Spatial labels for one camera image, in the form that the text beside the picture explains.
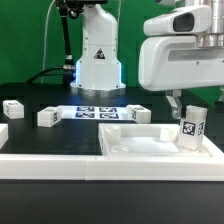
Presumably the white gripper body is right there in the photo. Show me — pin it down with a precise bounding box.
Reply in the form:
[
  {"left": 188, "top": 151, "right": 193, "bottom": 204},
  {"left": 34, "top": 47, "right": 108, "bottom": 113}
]
[{"left": 138, "top": 36, "right": 224, "bottom": 91}]

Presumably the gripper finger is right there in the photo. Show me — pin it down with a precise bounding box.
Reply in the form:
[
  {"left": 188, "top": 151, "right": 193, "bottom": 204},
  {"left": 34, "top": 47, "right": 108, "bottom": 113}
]
[
  {"left": 166, "top": 90, "right": 182, "bottom": 119},
  {"left": 215, "top": 86, "right": 224, "bottom": 122}
]

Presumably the white square table top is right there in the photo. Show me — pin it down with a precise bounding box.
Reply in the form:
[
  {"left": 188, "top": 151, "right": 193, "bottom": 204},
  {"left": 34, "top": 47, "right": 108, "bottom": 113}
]
[{"left": 98, "top": 123, "right": 224, "bottom": 158}]

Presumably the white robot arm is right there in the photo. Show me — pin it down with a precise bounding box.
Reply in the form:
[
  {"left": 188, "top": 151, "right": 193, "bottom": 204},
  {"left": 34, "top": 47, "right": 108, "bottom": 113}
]
[{"left": 71, "top": 0, "right": 224, "bottom": 119}]

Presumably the sheet of fiducial markers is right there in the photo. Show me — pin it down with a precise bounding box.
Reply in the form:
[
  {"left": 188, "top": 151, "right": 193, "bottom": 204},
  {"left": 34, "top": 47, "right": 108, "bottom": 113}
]
[{"left": 59, "top": 105, "right": 129, "bottom": 120}]

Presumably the white fence obstacle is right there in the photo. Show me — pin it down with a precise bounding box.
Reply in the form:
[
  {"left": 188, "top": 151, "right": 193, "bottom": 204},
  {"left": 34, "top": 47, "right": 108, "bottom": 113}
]
[{"left": 0, "top": 154, "right": 224, "bottom": 181}]

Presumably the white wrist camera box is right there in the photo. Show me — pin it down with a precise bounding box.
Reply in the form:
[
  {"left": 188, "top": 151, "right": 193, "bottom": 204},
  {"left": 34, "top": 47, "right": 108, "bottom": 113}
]
[{"left": 143, "top": 5, "right": 212, "bottom": 36}]

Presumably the black camera pole with cables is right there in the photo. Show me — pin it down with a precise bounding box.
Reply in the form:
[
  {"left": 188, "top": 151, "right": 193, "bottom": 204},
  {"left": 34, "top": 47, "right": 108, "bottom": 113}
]
[{"left": 26, "top": 0, "right": 108, "bottom": 87}]

